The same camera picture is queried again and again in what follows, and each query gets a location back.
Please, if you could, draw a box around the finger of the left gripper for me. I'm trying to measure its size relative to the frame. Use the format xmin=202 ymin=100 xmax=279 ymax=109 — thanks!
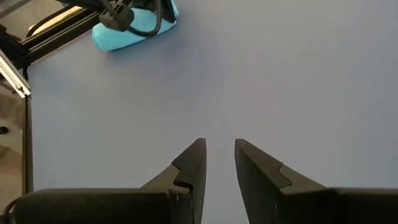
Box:
xmin=163 ymin=0 xmax=178 ymax=23
xmin=98 ymin=0 xmax=135 ymax=32

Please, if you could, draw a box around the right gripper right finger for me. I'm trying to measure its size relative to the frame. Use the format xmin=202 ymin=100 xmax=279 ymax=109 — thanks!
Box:
xmin=235 ymin=139 xmax=338 ymax=224

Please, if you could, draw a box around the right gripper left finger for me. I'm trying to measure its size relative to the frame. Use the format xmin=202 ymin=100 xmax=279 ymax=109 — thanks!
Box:
xmin=141 ymin=138 xmax=207 ymax=224

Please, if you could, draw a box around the teal knitted towel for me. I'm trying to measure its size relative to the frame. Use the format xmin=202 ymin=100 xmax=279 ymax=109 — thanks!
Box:
xmin=91 ymin=0 xmax=180 ymax=52

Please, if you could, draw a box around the silver aluminium extrusion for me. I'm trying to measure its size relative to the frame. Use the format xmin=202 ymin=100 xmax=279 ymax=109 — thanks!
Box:
xmin=0 ymin=49 xmax=32 ymax=99

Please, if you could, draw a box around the black left wrist camera cable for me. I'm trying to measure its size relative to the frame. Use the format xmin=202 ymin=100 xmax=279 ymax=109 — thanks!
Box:
xmin=126 ymin=0 xmax=163 ymax=38

